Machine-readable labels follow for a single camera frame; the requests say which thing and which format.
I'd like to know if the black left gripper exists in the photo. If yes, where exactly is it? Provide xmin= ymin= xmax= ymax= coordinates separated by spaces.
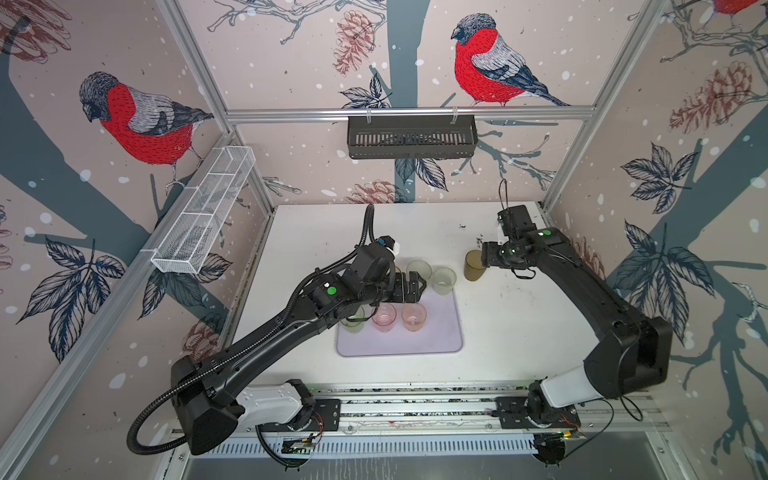
xmin=360 ymin=268 xmax=429 ymax=306

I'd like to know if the pink glass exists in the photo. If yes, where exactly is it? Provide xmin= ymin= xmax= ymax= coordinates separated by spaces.
xmin=371 ymin=303 xmax=397 ymax=333
xmin=401 ymin=303 xmax=427 ymax=332

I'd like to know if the amber textured glass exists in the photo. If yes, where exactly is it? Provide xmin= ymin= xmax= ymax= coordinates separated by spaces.
xmin=464 ymin=250 xmax=486 ymax=282

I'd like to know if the tall pale green textured glass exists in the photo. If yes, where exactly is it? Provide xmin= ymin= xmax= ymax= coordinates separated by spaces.
xmin=406 ymin=259 xmax=433 ymax=281

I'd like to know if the smooth green glass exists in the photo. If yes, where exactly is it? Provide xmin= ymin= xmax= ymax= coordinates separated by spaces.
xmin=340 ymin=307 xmax=367 ymax=333

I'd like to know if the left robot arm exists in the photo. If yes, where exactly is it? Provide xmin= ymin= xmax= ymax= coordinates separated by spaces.
xmin=170 ymin=236 xmax=427 ymax=455

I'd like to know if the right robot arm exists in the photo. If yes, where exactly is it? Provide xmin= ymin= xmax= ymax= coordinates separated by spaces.
xmin=481 ymin=206 xmax=673 ymax=415

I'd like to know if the lilac plastic tray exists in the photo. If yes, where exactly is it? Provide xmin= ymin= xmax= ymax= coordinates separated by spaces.
xmin=336 ymin=286 xmax=463 ymax=358

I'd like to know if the black hanging basket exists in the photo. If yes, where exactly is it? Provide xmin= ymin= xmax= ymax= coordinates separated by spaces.
xmin=347 ymin=115 xmax=478 ymax=160

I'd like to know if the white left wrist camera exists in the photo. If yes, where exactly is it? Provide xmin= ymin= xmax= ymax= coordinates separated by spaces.
xmin=377 ymin=235 xmax=400 ymax=256

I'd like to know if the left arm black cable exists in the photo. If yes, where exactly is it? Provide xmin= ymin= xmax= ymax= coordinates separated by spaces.
xmin=125 ymin=203 xmax=376 ymax=469

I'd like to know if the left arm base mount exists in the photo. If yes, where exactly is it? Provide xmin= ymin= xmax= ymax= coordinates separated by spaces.
xmin=261 ymin=398 xmax=341 ymax=433

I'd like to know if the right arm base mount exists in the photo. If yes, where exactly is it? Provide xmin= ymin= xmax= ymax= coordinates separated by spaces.
xmin=492 ymin=381 xmax=581 ymax=430

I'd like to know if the white wire mesh basket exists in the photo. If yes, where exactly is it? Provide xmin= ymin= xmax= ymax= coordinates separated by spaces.
xmin=152 ymin=146 xmax=255 ymax=274

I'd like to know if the horizontal aluminium rail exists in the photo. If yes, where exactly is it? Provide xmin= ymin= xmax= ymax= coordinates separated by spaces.
xmin=225 ymin=105 xmax=596 ymax=125

